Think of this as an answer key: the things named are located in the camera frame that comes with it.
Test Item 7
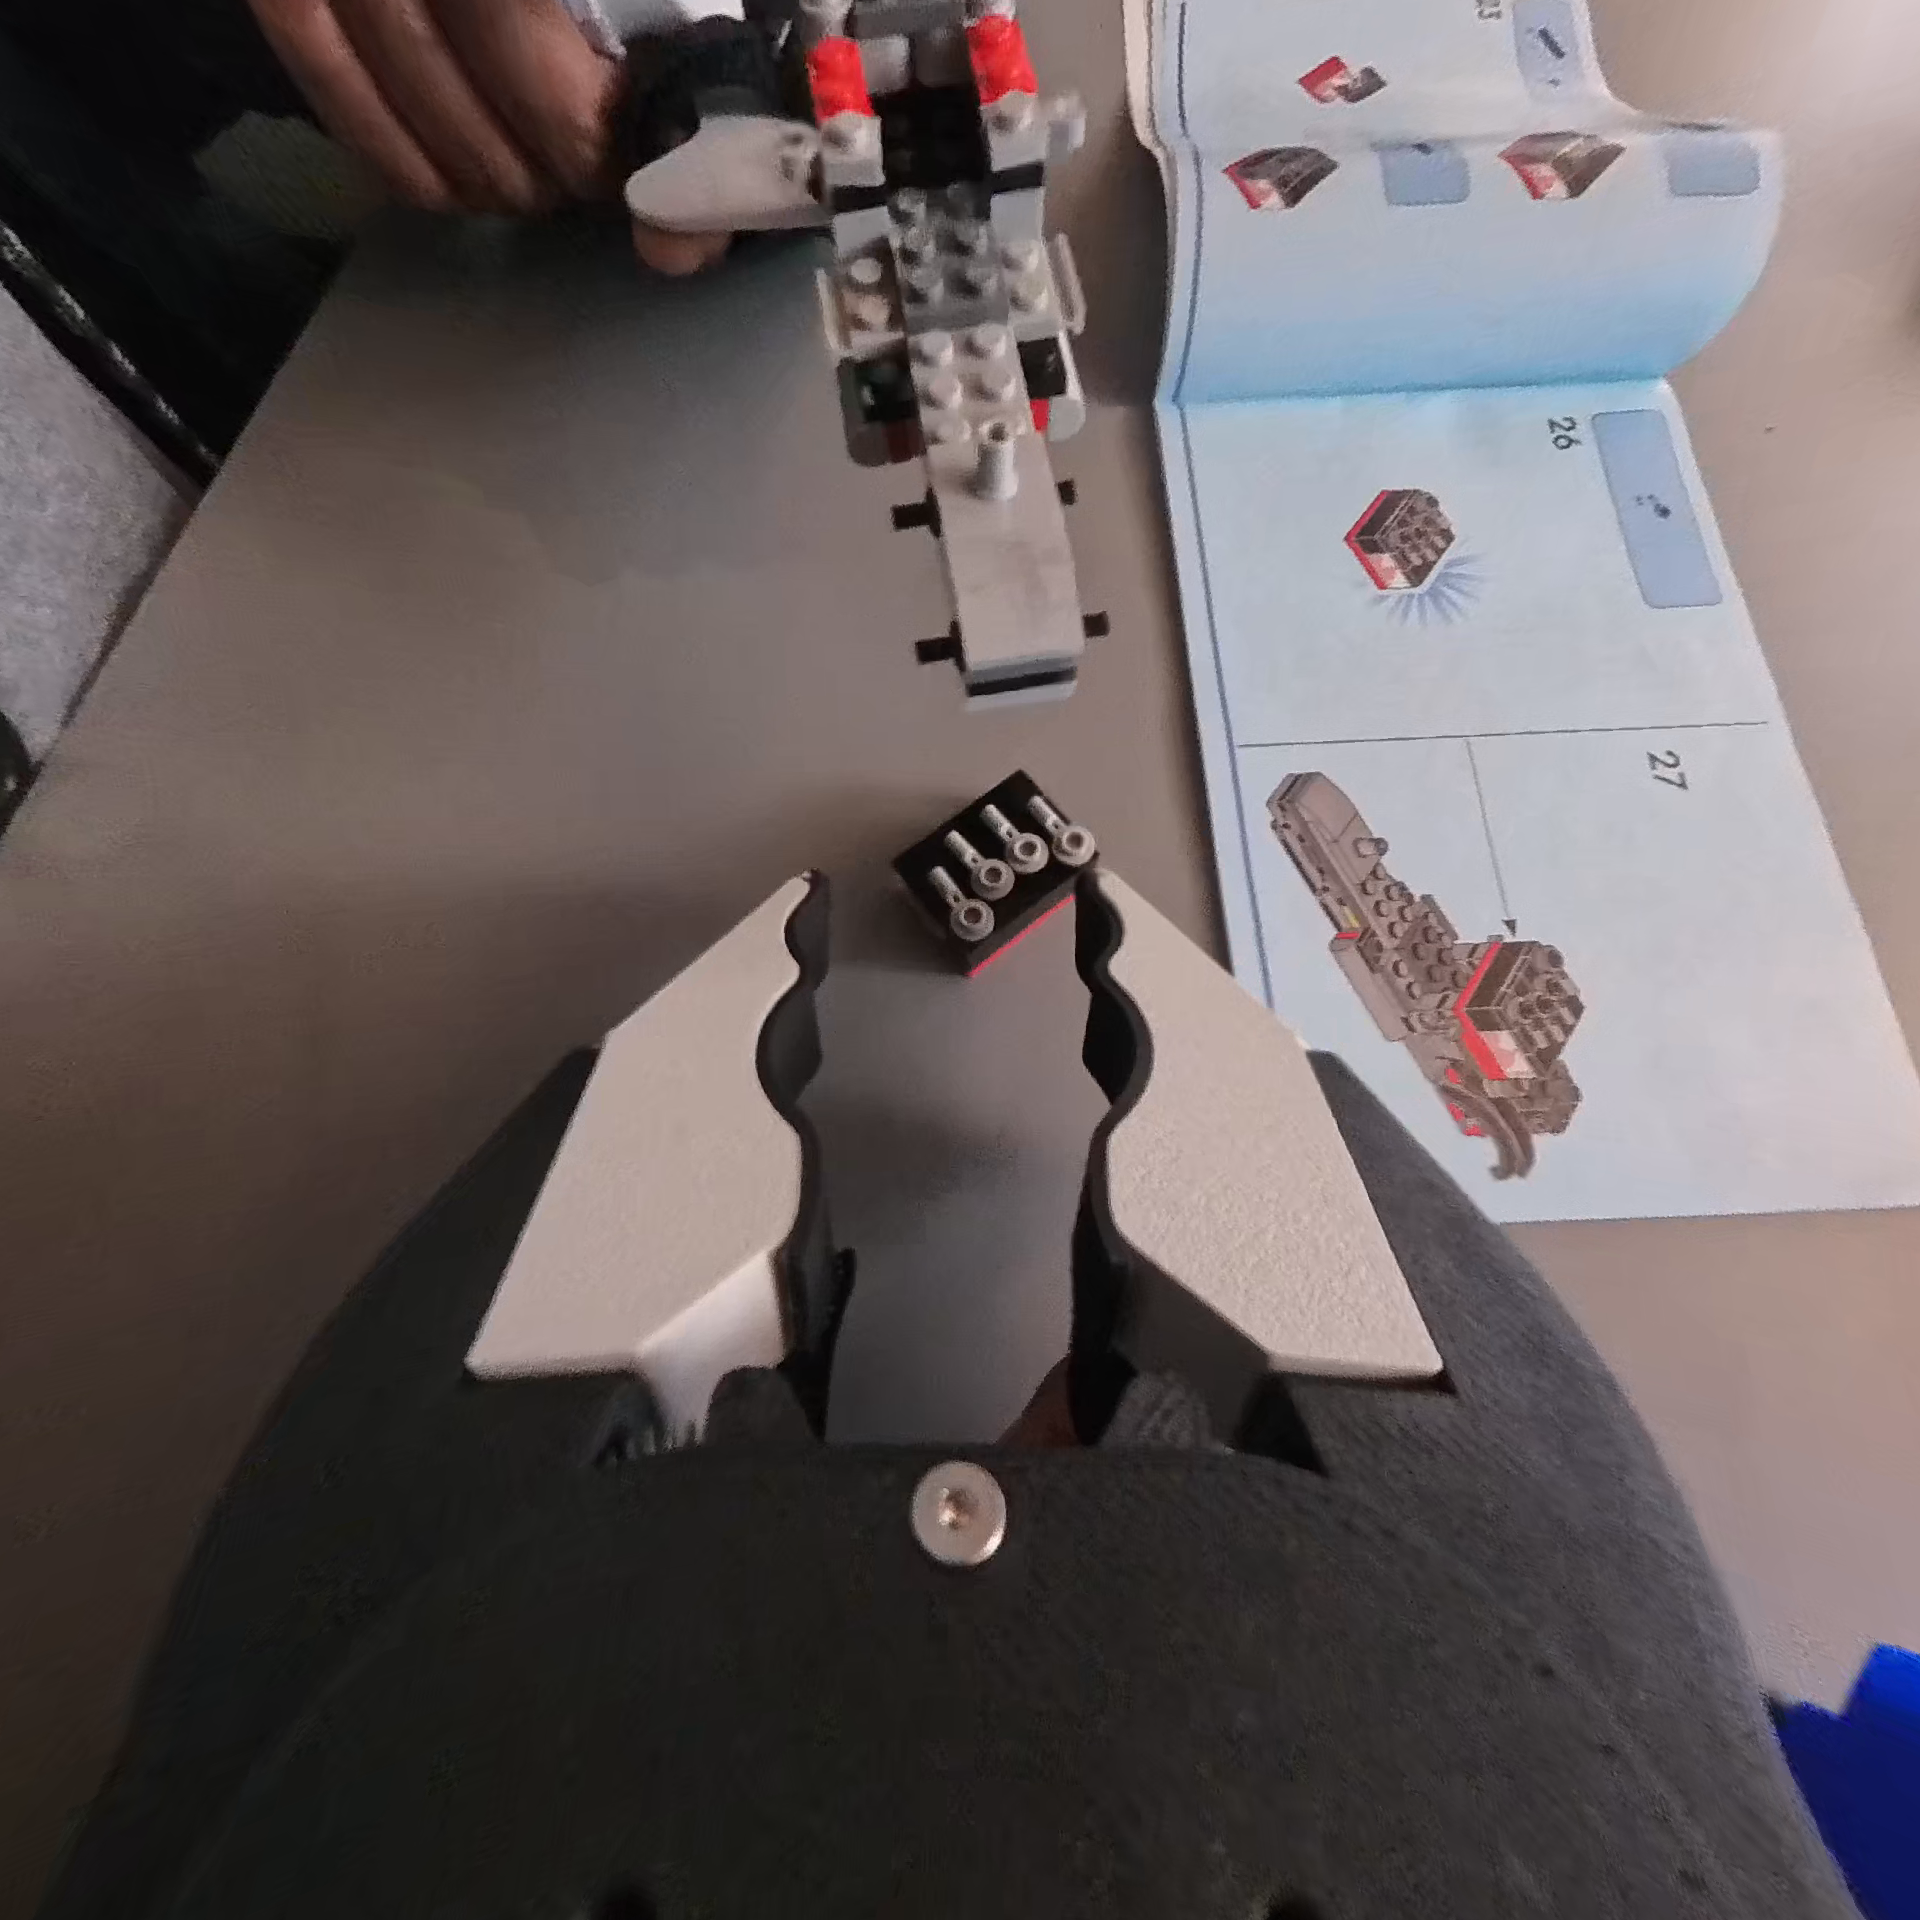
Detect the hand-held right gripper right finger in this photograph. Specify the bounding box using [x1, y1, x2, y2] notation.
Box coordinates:
[1073, 865, 1449, 1386]

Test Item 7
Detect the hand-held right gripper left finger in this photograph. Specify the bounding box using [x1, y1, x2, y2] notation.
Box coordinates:
[465, 871, 834, 1434]

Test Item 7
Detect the grey black brick spaceship model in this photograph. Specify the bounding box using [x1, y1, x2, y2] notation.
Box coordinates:
[814, 0, 1116, 718]

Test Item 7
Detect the small black red brick block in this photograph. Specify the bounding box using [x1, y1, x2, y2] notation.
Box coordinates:
[889, 769, 1104, 983]

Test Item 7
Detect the person's left forearm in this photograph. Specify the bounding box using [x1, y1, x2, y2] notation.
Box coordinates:
[0, 0, 338, 302]

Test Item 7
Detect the person's left hand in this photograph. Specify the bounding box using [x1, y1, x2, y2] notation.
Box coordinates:
[246, 0, 720, 281]

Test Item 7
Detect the brick building instruction booklet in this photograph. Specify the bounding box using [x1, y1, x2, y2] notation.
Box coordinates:
[1122, 0, 1920, 1229]

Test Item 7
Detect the blue plastic bin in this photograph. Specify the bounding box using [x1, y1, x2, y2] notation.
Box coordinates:
[1767, 1639, 1920, 1920]

